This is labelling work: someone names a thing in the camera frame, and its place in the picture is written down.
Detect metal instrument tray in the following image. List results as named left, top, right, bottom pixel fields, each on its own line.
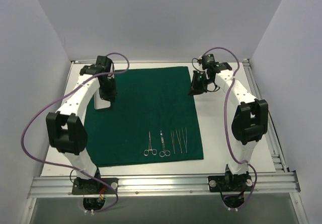
left=94, top=91, right=111, bottom=110

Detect green surgical cloth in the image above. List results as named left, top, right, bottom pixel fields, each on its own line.
left=84, top=66, right=204, bottom=167

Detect silver forceps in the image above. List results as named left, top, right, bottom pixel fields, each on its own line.
left=182, top=128, right=188, bottom=153

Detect silver tweezers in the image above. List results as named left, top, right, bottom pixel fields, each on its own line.
left=171, top=131, right=176, bottom=154
left=176, top=130, right=183, bottom=153

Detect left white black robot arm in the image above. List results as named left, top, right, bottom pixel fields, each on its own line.
left=46, top=56, right=117, bottom=193

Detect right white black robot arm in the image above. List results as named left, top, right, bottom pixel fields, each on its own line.
left=188, top=54, right=268, bottom=190

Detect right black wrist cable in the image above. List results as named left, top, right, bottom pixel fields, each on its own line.
left=191, top=57, right=218, bottom=93

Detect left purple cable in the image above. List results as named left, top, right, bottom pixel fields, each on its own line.
left=20, top=52, right=130, bottom=213

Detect purple cable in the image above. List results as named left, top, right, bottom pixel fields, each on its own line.
left=198, top=47, right=257, bottom=211
left=20, top=52, right=130, bottom=213

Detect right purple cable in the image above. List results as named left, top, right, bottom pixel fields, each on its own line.
left=198, top=47, right=257, bottom=211

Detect back aluminium rail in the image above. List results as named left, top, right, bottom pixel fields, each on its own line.
left=71, top=59, right=250, bottom=64

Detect aluminium rail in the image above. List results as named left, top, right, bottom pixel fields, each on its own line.
left=242, top=59, right=290, bottom=172
left=71, top=59, right=250, bottom=64
left=28, top=172, right=300, bottom=198

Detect right aluminium rail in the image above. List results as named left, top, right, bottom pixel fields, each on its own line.
left=242, top=59, right=290, bottom=172

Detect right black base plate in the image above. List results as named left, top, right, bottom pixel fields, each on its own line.
left=208, top=175, right=253, bottom=192

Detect front aluminium rail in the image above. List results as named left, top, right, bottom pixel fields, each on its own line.
left=28, top=172, right=300, bottom=198

